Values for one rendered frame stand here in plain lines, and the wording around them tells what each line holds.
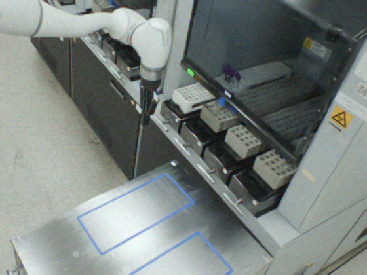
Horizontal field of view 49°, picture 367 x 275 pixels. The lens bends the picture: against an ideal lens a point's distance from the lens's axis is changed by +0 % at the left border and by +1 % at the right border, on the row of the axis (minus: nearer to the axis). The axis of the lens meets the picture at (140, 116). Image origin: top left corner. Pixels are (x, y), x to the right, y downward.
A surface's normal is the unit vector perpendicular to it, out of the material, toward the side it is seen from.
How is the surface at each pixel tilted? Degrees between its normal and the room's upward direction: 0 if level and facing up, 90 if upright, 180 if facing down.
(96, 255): 0
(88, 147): 0
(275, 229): 0
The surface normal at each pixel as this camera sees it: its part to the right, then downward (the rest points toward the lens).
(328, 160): -0.86, 0.27
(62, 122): 0.10, -0.76
